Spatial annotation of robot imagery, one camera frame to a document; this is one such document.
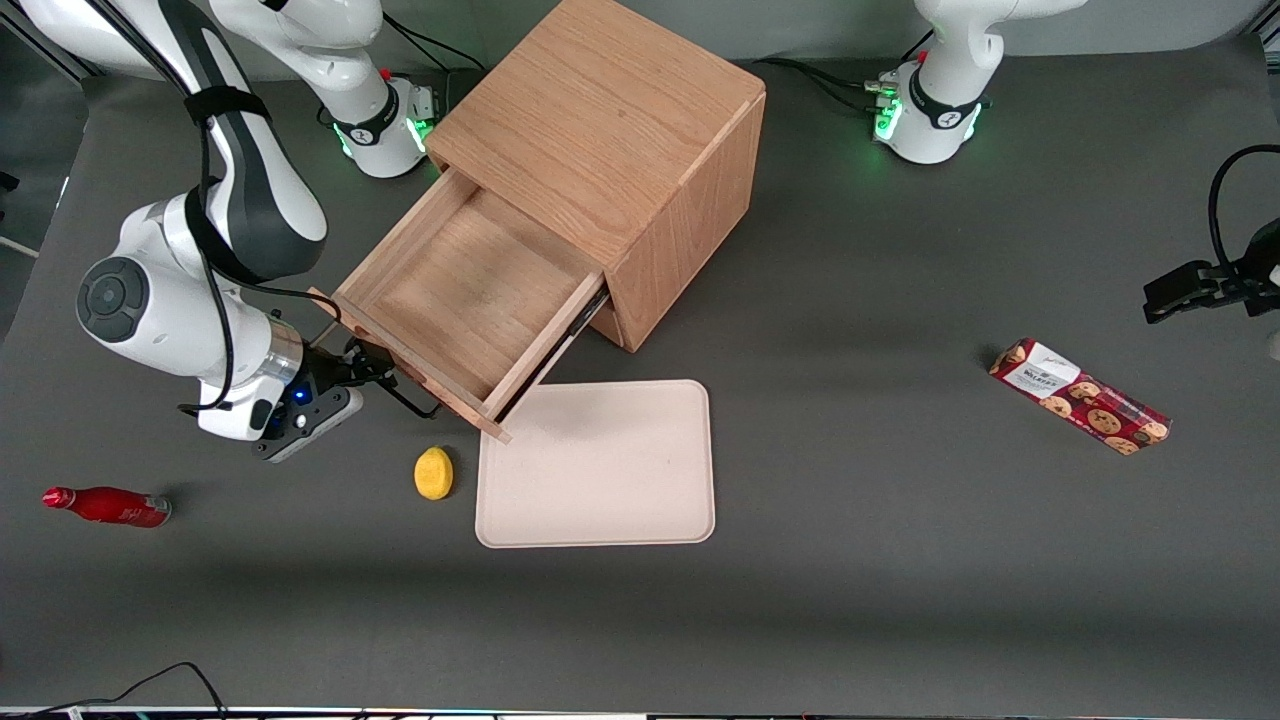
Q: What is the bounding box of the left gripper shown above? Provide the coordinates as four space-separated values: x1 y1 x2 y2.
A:
1143 218 1280 325

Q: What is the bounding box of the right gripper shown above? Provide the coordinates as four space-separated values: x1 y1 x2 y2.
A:
198 338 398 443

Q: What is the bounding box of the oak wooden drawer cabinet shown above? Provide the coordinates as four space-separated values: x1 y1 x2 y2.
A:
425 0 769 354

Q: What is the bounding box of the yellow lemon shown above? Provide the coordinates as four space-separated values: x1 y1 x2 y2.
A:
413 445 455 501

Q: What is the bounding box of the red cookie box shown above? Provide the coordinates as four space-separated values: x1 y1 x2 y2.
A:
988 337 1173 457

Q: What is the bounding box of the beige rectangular tray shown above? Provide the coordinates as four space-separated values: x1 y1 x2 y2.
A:
475 378 717 550

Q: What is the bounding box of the red soda bottle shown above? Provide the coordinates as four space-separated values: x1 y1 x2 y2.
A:
42 485 173 529

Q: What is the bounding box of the dark grey table mat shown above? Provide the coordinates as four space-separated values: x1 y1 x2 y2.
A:
0 38 1280 713

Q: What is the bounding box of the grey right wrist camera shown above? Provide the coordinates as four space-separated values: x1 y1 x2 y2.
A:
253 386 365 464

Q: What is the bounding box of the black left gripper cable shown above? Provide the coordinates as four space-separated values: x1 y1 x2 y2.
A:
1207 144 1280 279

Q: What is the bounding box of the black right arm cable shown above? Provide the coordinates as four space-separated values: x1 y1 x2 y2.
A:
95 0 343 417

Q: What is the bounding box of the black base cable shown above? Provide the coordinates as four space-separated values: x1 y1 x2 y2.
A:
383 14 488 76
800 68 881 113
764 56 886 96

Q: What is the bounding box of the thin black table cable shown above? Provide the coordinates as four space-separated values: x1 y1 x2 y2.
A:
0 661 230 718

